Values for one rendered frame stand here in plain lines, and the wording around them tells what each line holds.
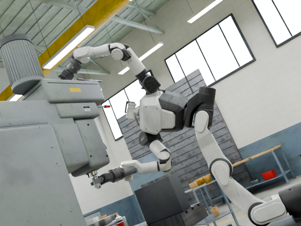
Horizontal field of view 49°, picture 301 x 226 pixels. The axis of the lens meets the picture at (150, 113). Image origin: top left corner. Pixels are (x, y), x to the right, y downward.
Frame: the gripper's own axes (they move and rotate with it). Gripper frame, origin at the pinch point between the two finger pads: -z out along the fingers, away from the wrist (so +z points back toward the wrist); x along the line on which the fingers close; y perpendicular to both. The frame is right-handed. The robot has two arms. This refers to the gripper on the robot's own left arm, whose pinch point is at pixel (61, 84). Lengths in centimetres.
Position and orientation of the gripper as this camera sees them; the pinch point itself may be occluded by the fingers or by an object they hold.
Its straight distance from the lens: 229.0
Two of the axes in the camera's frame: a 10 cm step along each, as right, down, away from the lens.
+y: -7.9, -5.6, 2.4
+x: 1.9, 1.5, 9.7
